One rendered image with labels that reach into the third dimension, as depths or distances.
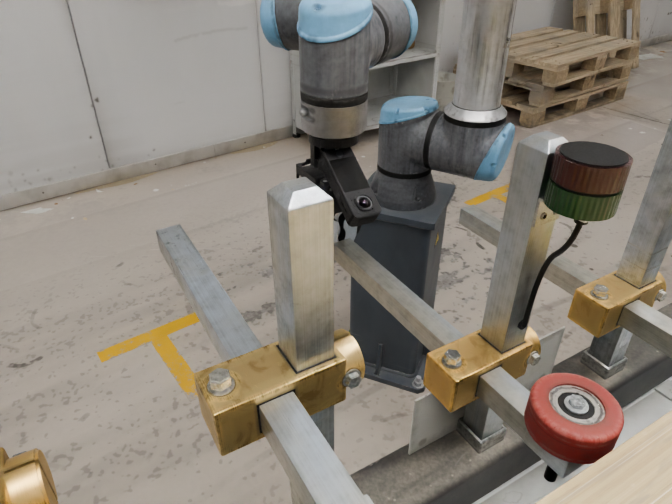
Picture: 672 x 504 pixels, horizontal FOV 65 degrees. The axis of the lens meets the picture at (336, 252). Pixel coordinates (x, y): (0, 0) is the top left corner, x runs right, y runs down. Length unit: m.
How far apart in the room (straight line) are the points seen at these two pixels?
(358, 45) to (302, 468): 0.48
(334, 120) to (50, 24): 2.41
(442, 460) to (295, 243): 0.44
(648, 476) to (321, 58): 0.54
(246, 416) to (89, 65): 2.73
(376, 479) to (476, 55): 0.91
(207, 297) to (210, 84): 2.80
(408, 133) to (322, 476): 1.08
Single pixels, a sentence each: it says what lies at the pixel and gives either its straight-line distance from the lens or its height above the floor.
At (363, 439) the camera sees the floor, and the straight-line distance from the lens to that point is 1.61.
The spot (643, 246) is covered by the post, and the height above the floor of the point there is 0.92.
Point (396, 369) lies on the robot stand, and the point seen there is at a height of 0.03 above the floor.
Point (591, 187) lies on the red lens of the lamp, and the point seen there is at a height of 1.10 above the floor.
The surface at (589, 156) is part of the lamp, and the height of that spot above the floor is 1.11.
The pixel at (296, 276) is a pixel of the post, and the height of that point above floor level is 1.06.
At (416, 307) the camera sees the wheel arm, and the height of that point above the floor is 0.86.
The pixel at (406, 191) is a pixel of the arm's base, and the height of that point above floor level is 0.65.
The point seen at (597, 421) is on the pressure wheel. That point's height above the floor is 0.90.
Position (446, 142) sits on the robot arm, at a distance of 1.33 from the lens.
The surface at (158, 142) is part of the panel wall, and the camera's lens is 3.25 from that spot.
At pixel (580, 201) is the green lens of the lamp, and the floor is 1.08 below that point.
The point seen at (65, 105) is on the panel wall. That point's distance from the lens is 3.07.
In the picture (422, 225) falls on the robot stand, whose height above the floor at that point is 0.59.
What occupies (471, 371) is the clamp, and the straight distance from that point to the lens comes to 0.59.
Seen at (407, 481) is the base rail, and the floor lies 0.70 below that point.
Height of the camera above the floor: 1.28
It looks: 33 degrees down
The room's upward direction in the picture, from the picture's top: straight up
